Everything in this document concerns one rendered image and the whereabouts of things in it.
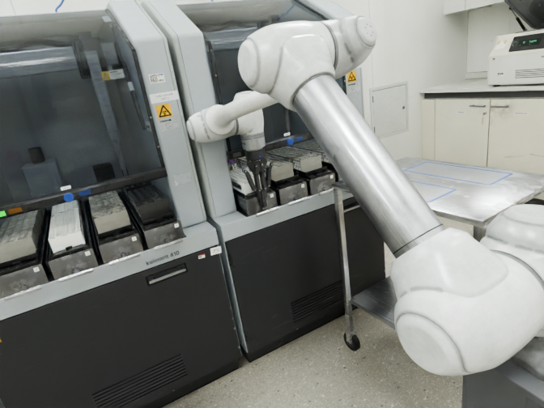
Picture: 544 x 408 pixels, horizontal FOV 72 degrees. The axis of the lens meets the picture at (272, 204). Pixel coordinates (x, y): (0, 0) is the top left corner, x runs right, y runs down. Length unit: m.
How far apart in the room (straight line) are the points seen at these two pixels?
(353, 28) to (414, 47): 2.87
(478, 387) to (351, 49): 0.77
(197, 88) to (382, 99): 2.27
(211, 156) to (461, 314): 1.12
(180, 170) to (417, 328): 1.08
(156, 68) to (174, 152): 0.30
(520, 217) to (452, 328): 0.27
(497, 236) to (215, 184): 1.05
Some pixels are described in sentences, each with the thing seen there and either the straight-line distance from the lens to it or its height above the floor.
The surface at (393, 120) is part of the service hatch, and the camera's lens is 3.60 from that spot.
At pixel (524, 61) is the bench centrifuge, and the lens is 3.30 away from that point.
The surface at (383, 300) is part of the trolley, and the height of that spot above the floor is 0.28.
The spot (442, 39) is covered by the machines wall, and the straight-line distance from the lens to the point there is 4.03.
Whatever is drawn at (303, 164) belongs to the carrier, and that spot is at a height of 0.86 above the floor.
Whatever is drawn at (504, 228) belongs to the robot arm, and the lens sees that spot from 0.77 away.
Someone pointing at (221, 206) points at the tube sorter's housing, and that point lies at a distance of 1.55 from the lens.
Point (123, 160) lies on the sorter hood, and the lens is 1.41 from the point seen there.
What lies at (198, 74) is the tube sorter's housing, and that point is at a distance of 1.47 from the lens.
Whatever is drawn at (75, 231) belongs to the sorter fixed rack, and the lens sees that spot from 1.41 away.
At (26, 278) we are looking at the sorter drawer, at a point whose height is 0.78.
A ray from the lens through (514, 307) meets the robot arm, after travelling 0.67.
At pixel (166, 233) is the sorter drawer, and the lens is 1.41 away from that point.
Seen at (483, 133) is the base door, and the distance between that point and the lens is 3.51.
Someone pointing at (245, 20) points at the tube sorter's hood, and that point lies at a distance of 1.71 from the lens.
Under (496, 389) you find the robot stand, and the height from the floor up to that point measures 0.61.
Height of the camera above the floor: 1.28
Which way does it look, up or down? 20 degrees down
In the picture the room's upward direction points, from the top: 9 degrees counter-clockwise
